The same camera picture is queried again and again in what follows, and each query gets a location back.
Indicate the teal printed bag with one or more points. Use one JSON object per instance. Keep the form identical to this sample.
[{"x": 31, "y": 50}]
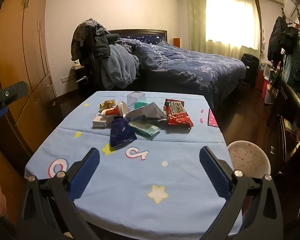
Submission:
[{"x": 293, "y": 67}]

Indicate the red box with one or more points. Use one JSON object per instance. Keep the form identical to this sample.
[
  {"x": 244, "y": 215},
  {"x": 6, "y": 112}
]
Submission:
[{"x": 260, "y": 80}]

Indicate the navy patterned duvet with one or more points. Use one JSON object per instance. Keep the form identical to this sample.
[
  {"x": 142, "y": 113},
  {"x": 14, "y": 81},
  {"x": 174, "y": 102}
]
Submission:
[{"x": 185, "y": 65}]

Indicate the clear plastic box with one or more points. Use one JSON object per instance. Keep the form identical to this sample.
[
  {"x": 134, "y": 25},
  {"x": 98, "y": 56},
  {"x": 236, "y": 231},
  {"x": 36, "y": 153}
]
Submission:
[{"x": 136, "y": 97}]

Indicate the hanging black coat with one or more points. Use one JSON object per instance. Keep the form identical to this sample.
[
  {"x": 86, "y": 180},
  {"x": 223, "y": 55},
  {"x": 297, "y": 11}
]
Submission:
[{"x": 277, "y": 37}]

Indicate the dark nightstand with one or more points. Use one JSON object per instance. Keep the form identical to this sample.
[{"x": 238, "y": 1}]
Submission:
[{"x": 80, "y": 72}]

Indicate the small white box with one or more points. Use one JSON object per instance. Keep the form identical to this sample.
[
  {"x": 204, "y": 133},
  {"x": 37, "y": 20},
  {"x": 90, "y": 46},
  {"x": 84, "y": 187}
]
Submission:
[{"x": 101, "y": 123}]

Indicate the dark puffer jacket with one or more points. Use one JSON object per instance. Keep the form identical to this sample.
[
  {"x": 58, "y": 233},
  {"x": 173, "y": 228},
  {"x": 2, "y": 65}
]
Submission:
[{"x": 102, "y": 46}]

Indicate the dark wooden bed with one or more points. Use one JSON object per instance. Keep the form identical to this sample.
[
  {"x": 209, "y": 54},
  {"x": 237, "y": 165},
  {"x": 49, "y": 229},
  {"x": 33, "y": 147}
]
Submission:
[{"x": 140, "y": 32}]

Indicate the blue fleece blanket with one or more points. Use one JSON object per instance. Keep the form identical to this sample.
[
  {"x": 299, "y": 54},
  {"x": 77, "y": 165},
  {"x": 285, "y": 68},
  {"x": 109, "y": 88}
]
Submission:
[{"x": 117, "y": 67}]

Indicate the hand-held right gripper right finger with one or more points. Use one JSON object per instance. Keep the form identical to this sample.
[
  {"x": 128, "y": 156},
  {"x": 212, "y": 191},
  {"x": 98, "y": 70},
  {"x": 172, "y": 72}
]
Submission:
[{"x": 215, "y": 172}]

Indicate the dark blue packet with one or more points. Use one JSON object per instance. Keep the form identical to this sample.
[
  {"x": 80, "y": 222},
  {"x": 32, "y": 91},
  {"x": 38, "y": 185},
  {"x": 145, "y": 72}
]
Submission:
[{"x": 121, "y": 132}]

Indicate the light blue printed tablecloth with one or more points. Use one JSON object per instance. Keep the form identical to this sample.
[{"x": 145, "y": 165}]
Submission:
[{"x": 140, "y": 205}]

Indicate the pale green curtain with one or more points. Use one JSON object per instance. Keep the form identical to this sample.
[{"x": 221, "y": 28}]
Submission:
[{"x": 197, "y": 17}]

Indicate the wooden wardrobe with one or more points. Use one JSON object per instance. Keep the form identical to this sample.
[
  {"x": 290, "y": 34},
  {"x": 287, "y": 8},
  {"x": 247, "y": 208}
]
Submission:
[{"x": 20, "y": 55}]

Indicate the white pink spotted stool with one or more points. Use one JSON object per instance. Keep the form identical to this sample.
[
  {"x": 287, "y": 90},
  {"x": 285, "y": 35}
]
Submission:
[{"x": 247, "y": 157}]

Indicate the wall socket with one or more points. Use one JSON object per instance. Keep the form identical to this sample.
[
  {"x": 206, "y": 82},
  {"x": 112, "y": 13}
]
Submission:
[{"x": 66, "y": 79}]

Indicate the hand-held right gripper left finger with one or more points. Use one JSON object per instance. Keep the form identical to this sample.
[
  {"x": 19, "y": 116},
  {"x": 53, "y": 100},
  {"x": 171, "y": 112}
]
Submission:
[{"x": 86, "y": 172}]

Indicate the grey paper wrapper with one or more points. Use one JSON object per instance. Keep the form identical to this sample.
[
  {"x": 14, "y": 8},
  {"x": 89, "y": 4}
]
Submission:
[{"x": 150, "y": 111}]

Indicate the light green wipes packet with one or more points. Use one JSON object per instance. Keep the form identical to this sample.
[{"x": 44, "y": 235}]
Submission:
[{"x": 145, "y": 128}]

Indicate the wooden coat rack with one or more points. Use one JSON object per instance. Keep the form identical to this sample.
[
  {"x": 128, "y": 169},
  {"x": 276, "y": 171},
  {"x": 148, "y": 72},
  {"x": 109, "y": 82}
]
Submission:
[{"x": 298, "y": 17}]

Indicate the crumpled brown paper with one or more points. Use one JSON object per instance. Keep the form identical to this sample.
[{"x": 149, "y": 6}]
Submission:
[{"x": 107, "y": 105}]

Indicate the black suitcase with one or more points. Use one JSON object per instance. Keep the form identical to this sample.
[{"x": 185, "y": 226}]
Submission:
[{"x": 250, "y": 67}]

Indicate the red snack packet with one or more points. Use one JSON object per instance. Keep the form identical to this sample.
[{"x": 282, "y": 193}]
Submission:
[{"x": 177, "y": 115}]

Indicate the hanging black bag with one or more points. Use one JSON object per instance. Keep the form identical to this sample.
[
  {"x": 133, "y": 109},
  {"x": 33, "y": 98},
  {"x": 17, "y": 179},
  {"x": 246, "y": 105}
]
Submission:
[{"x": 290, "y": 38}]

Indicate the dark wooden dresser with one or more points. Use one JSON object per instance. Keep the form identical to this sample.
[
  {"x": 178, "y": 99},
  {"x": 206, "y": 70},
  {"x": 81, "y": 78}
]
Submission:
[{"x": 290, "y": 155}]

